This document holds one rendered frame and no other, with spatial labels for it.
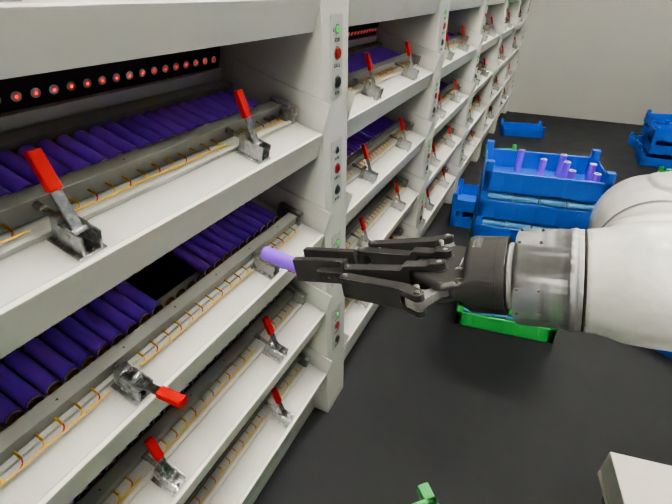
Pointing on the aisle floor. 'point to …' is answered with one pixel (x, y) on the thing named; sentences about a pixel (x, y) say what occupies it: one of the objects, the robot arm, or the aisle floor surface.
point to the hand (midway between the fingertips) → (326, 265)
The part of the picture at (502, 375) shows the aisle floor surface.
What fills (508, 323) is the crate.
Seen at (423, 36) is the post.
